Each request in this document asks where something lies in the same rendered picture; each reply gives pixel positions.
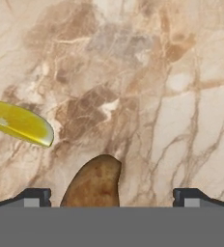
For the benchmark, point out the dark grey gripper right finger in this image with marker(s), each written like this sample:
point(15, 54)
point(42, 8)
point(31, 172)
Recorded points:
point(188, 195)

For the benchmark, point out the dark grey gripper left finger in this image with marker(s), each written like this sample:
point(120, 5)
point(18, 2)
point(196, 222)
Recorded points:
point(36, 195)

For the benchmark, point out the brown potato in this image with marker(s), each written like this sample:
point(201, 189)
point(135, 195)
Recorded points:
point(93, 185)

